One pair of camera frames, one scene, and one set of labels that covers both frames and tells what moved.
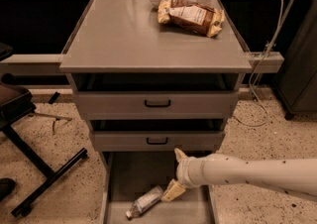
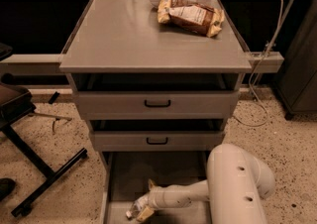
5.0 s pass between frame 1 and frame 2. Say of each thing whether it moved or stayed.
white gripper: moved
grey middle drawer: stayed
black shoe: stayed
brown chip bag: stayed
